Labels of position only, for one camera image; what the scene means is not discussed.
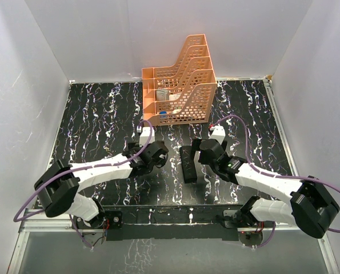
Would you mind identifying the black sunglasses case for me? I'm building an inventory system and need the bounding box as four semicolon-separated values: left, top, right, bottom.
179;146;197;184

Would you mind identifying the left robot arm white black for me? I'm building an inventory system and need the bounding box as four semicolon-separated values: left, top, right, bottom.
34;141;169;228

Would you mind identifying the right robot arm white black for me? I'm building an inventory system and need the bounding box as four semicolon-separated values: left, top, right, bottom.
191;139;340;239

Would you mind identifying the white paper in organizer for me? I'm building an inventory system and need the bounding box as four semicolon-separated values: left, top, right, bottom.
169;92;186;109

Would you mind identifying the grey packet in organizer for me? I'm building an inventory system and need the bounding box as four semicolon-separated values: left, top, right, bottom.
155;88;170;101

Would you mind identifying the orange plastic file organizer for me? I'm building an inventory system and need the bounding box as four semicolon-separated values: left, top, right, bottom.
142;34;217;126

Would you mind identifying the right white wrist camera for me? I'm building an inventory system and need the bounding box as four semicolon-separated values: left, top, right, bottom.
209;125;226;144

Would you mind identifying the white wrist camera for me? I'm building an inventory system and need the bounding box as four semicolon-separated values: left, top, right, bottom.
137;126;155;146
209;125;226;144

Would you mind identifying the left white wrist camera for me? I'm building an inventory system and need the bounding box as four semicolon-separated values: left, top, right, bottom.
137;126;155;146

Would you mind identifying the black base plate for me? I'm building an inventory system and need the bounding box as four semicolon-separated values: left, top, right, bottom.
72;204;276;242

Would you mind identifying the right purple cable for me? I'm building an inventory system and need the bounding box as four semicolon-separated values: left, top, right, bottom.
209;114;340;233

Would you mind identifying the purple cable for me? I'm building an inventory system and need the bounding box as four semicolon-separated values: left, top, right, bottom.
13;119;155;229
209;114;340;233

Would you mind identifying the aluminium frame rail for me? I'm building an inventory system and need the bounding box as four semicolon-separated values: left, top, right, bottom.
8;197;339;273

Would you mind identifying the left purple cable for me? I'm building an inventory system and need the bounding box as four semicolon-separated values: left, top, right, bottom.
13;119;155;229

